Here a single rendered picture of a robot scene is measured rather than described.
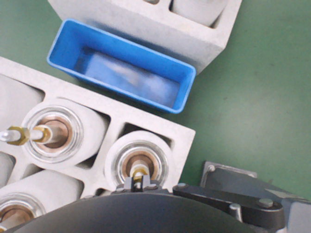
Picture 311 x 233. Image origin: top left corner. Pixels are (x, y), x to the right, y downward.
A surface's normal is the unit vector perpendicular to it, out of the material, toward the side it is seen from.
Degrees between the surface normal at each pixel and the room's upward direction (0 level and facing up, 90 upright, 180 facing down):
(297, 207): 0
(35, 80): 0
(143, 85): 0
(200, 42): 90
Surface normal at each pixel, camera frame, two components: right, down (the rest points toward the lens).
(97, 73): 0.07, -0.07
